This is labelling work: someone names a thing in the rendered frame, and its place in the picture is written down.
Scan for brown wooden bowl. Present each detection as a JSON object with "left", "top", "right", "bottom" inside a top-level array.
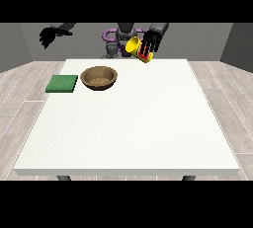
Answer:
[{"left": 79, "top": 65, "right": 119, "bottom": 92}]

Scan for grey robot trunk purple rings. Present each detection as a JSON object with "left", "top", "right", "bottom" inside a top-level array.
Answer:
[{"left": 100, "top": 23, "right": 148, "bottom": 60}]

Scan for green square pad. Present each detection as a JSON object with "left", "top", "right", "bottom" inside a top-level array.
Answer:
[{"left": 44, "top": 74, "right": 79, "bottom": 94}]

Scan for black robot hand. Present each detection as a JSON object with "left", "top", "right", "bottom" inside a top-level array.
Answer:
[
  {"left": 139, "top": 30, "right": 162, "bottom": 58},
  {"left": 39, "top": 25, "right": 74, "bottom": 50}
]

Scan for yellow cup with melon print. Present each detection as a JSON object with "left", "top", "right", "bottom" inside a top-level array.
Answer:
[{"left": 125, "top": 36, "right": 154, "bottom": 64}]

